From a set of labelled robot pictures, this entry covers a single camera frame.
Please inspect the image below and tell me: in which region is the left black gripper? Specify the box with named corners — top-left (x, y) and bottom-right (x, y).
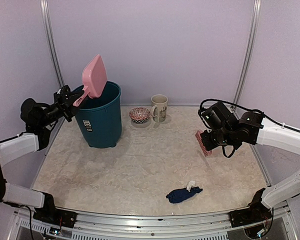
top-left (37, 90), bottom-right (87, 127)

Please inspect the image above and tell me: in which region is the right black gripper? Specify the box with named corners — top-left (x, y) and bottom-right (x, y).
top-left (200, 129), bottom-right (236, 151)

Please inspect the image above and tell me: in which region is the pink hand brush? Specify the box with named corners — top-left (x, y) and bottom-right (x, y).
top-left (195, 129), bottom-right (212, 157)

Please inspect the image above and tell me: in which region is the pink dustpan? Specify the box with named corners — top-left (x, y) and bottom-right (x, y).
top-left (73, 54), bottom-right (108, 107)

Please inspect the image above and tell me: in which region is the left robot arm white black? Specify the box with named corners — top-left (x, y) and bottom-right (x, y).
top-left (0, 85), bottom-right (89, 223)

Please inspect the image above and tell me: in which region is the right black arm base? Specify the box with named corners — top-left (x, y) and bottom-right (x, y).
top-left (228, 188), bottom-right (274, 228)

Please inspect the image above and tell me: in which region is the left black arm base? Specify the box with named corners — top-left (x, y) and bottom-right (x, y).
top-left (33, 192), bottom-right (78, 229)

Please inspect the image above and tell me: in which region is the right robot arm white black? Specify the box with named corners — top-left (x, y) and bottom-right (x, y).
top-left (196, 99), bottom-right (300, 222)

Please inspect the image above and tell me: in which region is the teal plastic bucket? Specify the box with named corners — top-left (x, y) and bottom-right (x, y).
top-left (75, 81), bottom-right (122, 149)

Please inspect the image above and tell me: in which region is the small white scrap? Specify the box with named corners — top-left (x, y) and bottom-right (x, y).
top-left (186, 180), bottom-right (196, 192)

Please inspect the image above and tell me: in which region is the beige ceramic mug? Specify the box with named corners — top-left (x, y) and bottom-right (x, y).
top-left (150, 94), bottom-right (168, 123)

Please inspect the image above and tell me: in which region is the patterned small bowl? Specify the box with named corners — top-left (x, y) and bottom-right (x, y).
top-left (129, 107), bottom-right (150, 124)

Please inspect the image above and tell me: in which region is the large dark blue scrap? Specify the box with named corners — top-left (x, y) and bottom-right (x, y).
top-left (165, 186), bottom-right (203, 204)

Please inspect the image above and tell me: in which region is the aluminium front rail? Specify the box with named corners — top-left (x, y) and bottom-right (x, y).
top-left (5, 203), bottom-right (298, 240)

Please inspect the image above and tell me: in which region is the left aluminium corner post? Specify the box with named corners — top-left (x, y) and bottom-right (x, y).
top-left (39, 0), bottom-right (65, 89)

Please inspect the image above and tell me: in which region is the aluminium corner post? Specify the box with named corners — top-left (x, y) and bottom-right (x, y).
top-left (39, 0), bottom-right (65, 89)
top-left (232, 0), bottom-right (262, 105)

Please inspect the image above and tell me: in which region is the right aluminium corner post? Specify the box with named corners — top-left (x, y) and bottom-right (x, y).
top-left (232, 0), bottom-right (262, 105)

